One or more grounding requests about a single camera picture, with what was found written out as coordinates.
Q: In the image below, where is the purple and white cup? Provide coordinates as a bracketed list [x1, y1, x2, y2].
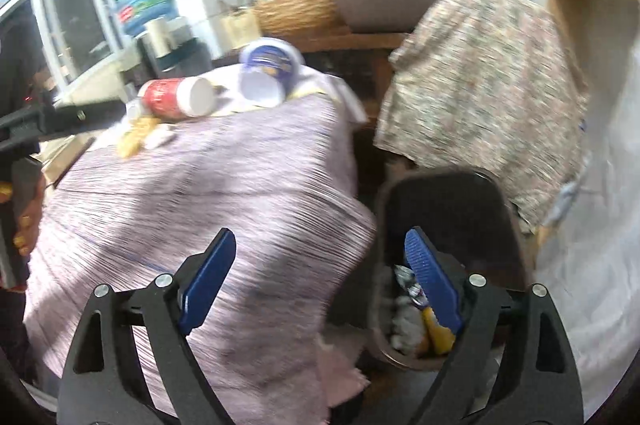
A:
[237, 38, 306, 107]

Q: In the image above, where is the paisley patterned cloth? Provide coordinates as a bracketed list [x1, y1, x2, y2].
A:
[375, 0, 591, 231]

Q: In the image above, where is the dark brown bin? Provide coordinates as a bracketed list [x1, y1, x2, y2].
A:
[367, 170, 536, 371]

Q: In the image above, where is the dark green cup holder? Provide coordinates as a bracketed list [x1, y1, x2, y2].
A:
[160, 35, 201, 61]

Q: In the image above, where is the person's left hand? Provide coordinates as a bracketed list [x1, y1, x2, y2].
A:
[14, 180, 47, 258]

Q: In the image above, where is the woven basket basin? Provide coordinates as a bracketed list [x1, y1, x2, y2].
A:
[252, 0, 346, 37]

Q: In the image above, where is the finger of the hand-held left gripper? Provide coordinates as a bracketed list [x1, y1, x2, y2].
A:
[0, 98, 127, 145]

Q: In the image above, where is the water dispenser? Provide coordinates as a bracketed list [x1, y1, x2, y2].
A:
[122, 32, 213, 96]

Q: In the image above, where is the green and yellow packet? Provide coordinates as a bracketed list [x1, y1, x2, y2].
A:
[116, 115, 162, 157]

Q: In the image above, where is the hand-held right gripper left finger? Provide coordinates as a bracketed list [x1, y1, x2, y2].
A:
[59, 228, 237, 425]

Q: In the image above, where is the purple woven tablecloth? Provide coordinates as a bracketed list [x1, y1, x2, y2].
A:
[22, 95, 376, 423]

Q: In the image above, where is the stack of paper cups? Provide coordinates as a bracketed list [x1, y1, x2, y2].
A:
[145, 18, 171, 56]

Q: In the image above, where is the light wooden shelf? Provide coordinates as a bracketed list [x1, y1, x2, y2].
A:
[545, 0, 640, 96]

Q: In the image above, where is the white cloth with yellow trim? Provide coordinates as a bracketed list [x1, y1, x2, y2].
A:
[200, 65, 368, 126]

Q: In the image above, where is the dark wooden counter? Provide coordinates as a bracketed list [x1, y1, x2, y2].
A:
[225, 32, 411, 56]

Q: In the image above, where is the sliding window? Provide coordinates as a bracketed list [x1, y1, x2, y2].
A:
[0, 0, 118, 96]

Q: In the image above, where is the white paper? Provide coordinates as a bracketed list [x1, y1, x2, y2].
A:
[144, 129, 175, 150]

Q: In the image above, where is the red canister with white lid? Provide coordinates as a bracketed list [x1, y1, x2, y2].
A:
[137, 76, 216, 121]

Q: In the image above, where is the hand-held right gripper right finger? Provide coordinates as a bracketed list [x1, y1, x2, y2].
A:
[404, 227, 583, 425]

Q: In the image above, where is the beige chopstick holder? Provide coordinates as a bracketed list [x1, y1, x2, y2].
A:
[220, 8, 261, 48]

